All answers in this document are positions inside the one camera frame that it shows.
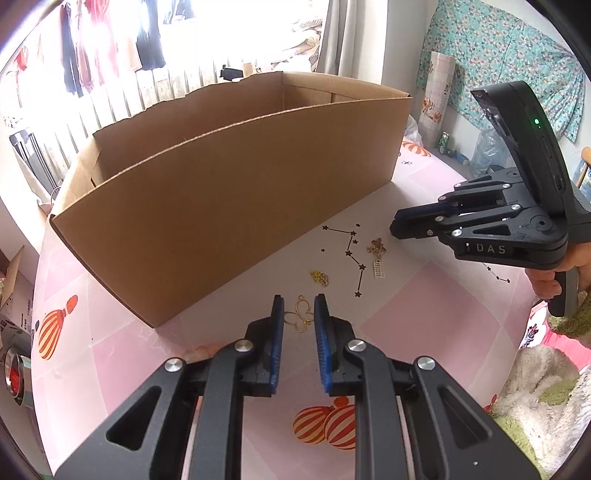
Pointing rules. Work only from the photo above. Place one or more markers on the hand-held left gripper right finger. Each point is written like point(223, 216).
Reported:
point(322, 350)

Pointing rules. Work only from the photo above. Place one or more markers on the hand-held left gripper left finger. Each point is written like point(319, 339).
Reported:
point(278, 350)

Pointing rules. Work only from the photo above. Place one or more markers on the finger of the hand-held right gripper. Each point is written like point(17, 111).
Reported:
point(480, 189)
point(415, 228)

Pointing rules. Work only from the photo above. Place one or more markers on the gold butterfly pendant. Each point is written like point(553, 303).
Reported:
point(301, 326)

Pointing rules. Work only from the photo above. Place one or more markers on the large brown cardboard box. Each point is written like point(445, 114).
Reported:
point(207, 207)

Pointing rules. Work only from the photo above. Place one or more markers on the person's right hand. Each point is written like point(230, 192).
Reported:
point(542, 284)

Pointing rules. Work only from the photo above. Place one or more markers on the clear plastic bag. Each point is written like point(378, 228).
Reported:
point(487, 154)

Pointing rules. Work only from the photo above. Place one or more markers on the gold flower charm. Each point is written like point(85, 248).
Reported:
point(376, 247)

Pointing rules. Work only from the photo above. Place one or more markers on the gold abacus charm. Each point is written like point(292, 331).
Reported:
point(378, 270)

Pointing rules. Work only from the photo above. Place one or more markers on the green can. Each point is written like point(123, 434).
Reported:
point(443, 144)

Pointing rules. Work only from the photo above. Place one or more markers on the wooden chair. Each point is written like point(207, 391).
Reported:
point(584, 166)

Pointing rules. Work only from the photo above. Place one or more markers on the pink balloon print tablecloth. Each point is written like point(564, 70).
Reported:
point(415, 314)

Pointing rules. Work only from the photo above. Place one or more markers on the teal floral cloth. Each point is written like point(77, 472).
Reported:
point(508, 46)

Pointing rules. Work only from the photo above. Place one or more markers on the white paper roll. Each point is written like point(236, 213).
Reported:
point(436, 92)

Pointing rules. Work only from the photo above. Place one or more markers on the grey curtain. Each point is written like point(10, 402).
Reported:
point(369, 41)

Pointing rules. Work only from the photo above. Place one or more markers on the white green fluffy blanket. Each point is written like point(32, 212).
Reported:
point(540, 392)

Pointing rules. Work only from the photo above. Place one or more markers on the pile of bedding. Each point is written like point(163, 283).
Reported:
point(300, 44)

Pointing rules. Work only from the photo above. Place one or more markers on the small black device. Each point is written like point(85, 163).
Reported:
point(231, 74)

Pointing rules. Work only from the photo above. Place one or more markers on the metal bowl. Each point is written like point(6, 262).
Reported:
point(18, 376)

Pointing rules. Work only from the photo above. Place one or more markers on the open printed cardboard box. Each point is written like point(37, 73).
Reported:
point(14, 300)

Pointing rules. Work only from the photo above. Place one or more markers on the metal balcony railing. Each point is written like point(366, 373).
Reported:
point(60, 138)

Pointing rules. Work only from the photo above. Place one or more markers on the row of hanging clothes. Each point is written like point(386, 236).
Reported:
point(92, 41)

